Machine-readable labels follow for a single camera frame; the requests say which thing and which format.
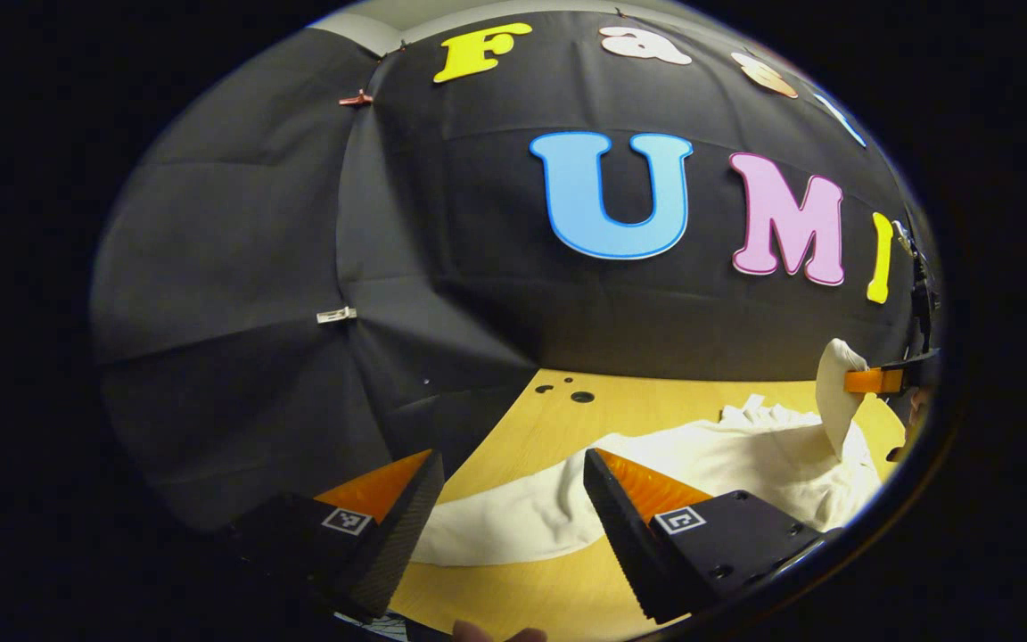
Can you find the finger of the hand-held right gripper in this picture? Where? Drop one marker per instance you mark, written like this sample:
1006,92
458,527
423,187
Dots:
870,381

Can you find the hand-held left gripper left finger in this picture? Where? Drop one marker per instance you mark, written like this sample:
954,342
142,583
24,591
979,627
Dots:
402,544

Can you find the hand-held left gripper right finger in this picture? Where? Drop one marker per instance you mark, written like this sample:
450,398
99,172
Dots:
625,544

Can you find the white sweatshirt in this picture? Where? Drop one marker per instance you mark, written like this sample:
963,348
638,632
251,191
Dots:
701,464

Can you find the white clip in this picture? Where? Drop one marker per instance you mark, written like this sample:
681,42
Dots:
336,315

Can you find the black backdrop cloth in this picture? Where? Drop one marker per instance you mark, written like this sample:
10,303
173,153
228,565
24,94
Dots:
478,294

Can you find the red clip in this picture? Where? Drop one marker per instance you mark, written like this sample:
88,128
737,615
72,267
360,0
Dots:
356,99

